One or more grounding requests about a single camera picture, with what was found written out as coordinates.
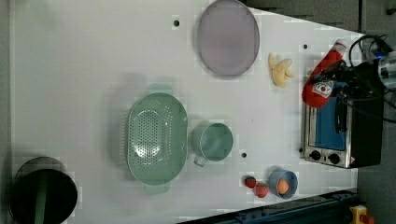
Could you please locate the green mug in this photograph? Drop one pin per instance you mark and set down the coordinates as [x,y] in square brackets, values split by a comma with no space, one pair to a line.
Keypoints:
[211,141]

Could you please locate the black cylindrical container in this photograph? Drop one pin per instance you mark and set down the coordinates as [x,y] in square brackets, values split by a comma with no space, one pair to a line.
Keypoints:
[42,193]

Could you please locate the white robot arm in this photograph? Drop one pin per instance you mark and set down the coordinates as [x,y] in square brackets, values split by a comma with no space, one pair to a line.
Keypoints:
[385,68]

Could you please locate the yellow banana peel toy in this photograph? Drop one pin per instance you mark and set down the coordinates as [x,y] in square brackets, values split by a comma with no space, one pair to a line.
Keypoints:
[280,71]

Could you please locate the blue bowl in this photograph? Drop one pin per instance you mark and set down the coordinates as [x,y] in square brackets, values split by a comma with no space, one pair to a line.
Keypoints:
[289,176]

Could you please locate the yellow emergency stop button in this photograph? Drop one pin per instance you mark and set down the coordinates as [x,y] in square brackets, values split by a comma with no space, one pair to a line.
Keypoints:
[360,216]

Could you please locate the large red strawberry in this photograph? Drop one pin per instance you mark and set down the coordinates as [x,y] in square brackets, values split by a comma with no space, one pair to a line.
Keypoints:
[261,190]

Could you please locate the small red strawberry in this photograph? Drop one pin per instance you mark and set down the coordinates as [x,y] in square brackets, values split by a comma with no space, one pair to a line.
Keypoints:
[250,182]

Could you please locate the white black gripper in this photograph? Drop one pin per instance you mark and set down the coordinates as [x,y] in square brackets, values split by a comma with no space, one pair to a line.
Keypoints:
[362,83]

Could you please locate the black toaster oven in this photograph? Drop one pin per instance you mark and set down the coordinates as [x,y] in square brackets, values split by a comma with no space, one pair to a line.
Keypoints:
[344,134]

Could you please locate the orange ball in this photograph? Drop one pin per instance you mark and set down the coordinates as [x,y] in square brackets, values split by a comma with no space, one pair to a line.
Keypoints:
[282,186]

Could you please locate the red felt ketchup bottle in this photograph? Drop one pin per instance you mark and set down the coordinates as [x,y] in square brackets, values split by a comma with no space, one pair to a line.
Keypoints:
[317,91]

